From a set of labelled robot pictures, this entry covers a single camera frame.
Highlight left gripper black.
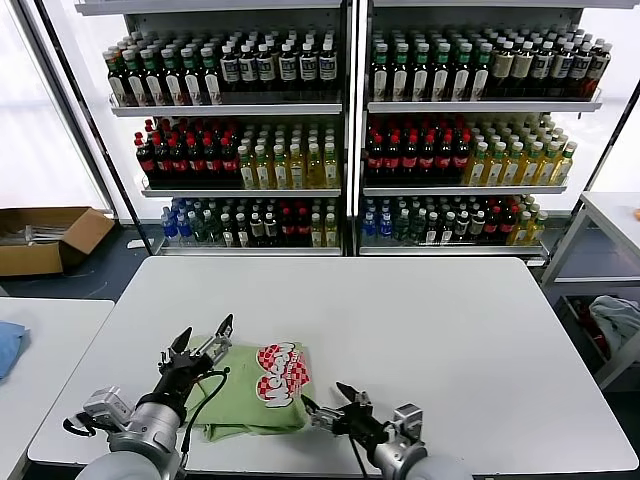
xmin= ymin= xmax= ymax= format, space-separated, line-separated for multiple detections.
xmin=149 ymin=313 xmax=235 ymax=409

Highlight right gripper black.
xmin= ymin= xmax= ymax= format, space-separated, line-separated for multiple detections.
xmin=301 ymin=382 xmax=396 ymax=449

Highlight light green t-shirt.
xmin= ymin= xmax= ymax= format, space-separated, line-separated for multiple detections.
xmin=187 ymin=333 xmax=314 ymax=441

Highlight red cap cola bottle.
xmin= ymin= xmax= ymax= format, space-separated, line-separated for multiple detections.
xmin=152 ymin=137 xmax=171 ymax=184
xmin=134 ymin=139 xmax=154 ymax=184
xmin=185 ymin=137 xmax=205 ymax=184
xmin=366 ymin=135 xmax=385 ymax=182
xmin=383 ymin=135 xmax=403 ymax=182
xmin=484 ymin=207 xmax=501 ymax=245
xmin=294 ymin=207 xmax=311 ymax=247
xmin=417 ymin=134 xmax=437 ymax=182
xmin=499 ymin=205 xmax=517 ymax=245
xmin=400 ymin=134 xmax=420 ymax=182
xmin=219 ymin=137 xmax=239 ymax=184
xmin=168 ymin=137 xmax=188 ymax=184
xmin=278 ymin=207 xmax=296 ymax=247
xmin=451 ymin=133 xmax=471 ymax=182
xmin=202 ymin=137 xmax=222 ymax=184
xmin=434 ymin=134 xmax=454 ymax=182

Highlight blue folded cloth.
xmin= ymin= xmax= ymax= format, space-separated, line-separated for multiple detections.
xmin=0 ymin=320 xmax=30 ymax=384

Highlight brown cardboard box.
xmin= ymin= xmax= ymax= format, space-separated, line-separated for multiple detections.
xmin=0 ymin=207 xmax=117 ymax=279

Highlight clear plastic packs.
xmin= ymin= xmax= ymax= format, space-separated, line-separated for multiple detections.
xmin=22 ymin=224 xmax=69 ymax=247

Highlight white metal drink shelf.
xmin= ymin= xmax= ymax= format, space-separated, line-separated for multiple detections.
xmin=74 ymin=0 xmax=354 ymax=259
xmin=355 ymin=0 xmax=640 ymax=262

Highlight dark storage bin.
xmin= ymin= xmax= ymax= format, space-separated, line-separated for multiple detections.
xmin=554 ymin=294 xmax=614 ymax=362

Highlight green cap dark tea bottle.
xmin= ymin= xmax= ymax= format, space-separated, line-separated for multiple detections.
xmin=124 ymin=51 xmax=146 ymax=108
xmin=471 ymin=42 xmax=492 ymax=103
xmin=142 ymin=49 xmax=165 ymax=107
xmin=410 ymin=43 xmax=431 ymax=104
xmin=162 ymin=48 xmax=184 ymax=107
xmin=451 ymin=42 xmax=472 ymax=104
xmin=106 ymin=53 xmax=127 ymax=108
xmin=390 ymin=43 xmax=411 ymax=104
xmin=180 ymin=48 xmax=204 ymax=107
xmin=370 ymin=43 xmax=391 ymax=104
xmin=200 ymin=47 xmax=224 ymax=106
xmin=431 ymin=42 xmax=452 ymax=104

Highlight red fabric item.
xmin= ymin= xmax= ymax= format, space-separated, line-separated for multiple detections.
xmin=572 ymin=297 xmax=611 ymax=354

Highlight blue white label dark bottle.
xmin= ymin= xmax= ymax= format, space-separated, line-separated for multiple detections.
xmin=585 ymin=44 xmax=611 ymax=100
xmin=317 ymin=41 xmax=338 ymax=94
xmin=531 ymin=41 xmax=554 ymax=99
xmin=219 ymin=44 xmax=240 ymax=94
xmin=298 ymin=42 xmax=319 ymax=94
xmin=255 ymin=43 xmax=276 ymax=94
xmin=277 ymin=43 xmax=299 ymax=94
xmin=551 ymin=41 xmax=573 ymax=99
xmin=238 ymin=44 xmax=259 ymax=94
xmin=569 ymin=43 xmax=592 ymax=99

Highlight grey crumpled cloth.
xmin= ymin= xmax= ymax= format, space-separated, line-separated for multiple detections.
xmin=588 ymin=294 xmax=640 ymax=354

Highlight beige label dark bottle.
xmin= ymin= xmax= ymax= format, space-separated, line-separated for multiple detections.
xmin=510 ymin=41 xmax=534 ymax=99
xmin=490 ymin=41 xmax=515 ymax=99

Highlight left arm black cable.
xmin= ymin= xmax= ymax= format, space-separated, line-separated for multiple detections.
xmin=182 ymin=367 xmax=231 ymax=457

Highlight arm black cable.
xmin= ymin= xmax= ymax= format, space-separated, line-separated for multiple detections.
xmin=347 ymin=434 xmax=369 ymax=480
xmin=182 ymin=367 xmax=231 ymax=457

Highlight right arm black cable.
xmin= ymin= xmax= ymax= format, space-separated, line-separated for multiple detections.
xmin=347 ymin=434 xmax=369 ymax=480

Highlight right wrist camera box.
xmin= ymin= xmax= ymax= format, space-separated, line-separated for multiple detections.
xmin=392 ymin=403 xmax=426 ymax=444

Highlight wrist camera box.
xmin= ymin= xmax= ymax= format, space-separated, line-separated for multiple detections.
xmin=392 ymin=403 xmax=426 ymax=444
xmin=82 ymin=385 xmax=134 ymax=426

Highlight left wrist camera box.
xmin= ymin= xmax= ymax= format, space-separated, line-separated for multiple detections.
xmin=82 ymin=385 xmax=134 ymax=426

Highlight left camera thin cable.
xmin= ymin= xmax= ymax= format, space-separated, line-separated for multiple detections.
xmin=62 ymin=414 xmax=96 ymax=437

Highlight black slanted frame post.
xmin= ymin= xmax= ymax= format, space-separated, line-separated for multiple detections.
xmin=544 ymin=79 xmax=640 ymax=262
xmin=29 ymin=0 xmax=147 ymax=251

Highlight white metal frame table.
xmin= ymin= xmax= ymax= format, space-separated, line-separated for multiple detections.
xmin=539 ymin=191 xmax=640 ymax=392

